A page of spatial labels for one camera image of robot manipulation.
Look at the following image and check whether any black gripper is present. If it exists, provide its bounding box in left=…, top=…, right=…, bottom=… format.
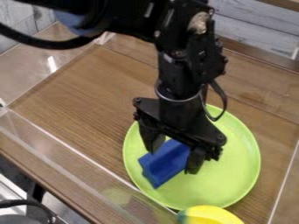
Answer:
left=134, top=97, right=227, bottom=174

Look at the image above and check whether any blue block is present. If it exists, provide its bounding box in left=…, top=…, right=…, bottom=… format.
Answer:
left=138, top=139, right=190, bottom=189

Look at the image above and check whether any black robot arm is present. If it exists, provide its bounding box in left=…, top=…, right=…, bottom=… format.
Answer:
left=15, top=0, right=229, bottom=174

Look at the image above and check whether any green plate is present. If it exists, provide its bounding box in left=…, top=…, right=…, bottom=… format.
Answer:
left=123, top=113, right=261, bottom=210

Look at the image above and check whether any yellow round object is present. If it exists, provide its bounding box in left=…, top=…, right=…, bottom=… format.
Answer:
left=178, top=206, right=245, bottom=224

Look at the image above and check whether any black metal stand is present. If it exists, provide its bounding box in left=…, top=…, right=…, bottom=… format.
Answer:
left=0, top=180, right=70, bottom=224

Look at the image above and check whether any clear acrylic enclosure wall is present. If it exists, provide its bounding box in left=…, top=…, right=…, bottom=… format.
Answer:
left=0, top=35, right=299, bottom=224

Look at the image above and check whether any black cable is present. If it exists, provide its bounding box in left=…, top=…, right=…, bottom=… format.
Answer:
left=0, top=21, right=107, bottom=51

